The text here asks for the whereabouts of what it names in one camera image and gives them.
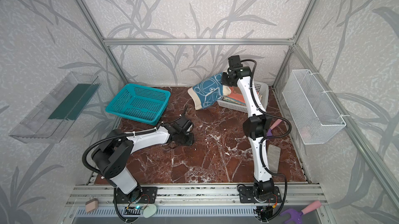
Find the brown sponge block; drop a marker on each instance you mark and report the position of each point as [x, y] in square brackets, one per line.
[91, 205]

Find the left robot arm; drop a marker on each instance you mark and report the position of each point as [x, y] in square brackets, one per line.
[109, 156]

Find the teal plastic basket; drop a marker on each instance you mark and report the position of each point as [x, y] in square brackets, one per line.
[139, 103]

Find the blue cream Doraemon towel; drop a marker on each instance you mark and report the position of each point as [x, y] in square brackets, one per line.
[207, 92]

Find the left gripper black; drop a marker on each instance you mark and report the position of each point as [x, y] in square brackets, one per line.
[186, 140]

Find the brown red bear towel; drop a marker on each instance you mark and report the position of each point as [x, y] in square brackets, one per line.
[235, 96]

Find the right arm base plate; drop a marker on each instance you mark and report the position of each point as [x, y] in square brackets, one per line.
[249, 194]

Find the white wire mesh basket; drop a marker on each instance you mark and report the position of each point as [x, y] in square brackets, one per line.
[315, 116]

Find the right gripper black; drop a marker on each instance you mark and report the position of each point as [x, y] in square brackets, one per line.
[227, 79]

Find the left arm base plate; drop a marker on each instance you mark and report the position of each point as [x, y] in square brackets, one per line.
[140, 195]

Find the clear acrylic wall shelf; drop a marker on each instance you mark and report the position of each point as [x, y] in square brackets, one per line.
[50, 120]

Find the pale green oval pad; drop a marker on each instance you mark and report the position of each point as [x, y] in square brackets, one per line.
[149, 211]

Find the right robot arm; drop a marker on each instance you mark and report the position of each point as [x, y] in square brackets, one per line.
[255, 129]

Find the white plastic basket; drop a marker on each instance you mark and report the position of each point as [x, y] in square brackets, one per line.
[262, 90]

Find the grey rectangular block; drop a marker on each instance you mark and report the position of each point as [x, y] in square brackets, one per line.
[273, 155]

